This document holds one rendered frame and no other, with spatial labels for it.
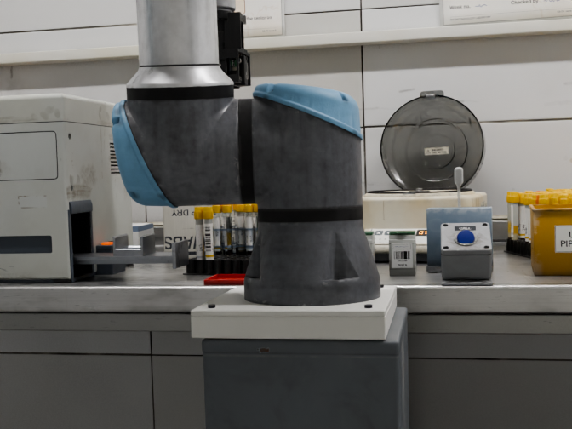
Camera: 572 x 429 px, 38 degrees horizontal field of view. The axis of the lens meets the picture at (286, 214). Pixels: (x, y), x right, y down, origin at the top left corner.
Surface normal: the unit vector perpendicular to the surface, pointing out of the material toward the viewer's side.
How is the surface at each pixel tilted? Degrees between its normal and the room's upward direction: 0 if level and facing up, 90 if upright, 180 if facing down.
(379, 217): 90
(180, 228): 90
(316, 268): 71
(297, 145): 89
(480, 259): 120
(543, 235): 90
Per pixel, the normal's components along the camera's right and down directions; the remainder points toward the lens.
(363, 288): 0.70, 0.00
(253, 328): -0.18, 0.06
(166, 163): 0.02, 0.28
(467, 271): -0.15, 0.55
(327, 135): 0.30, 0.03
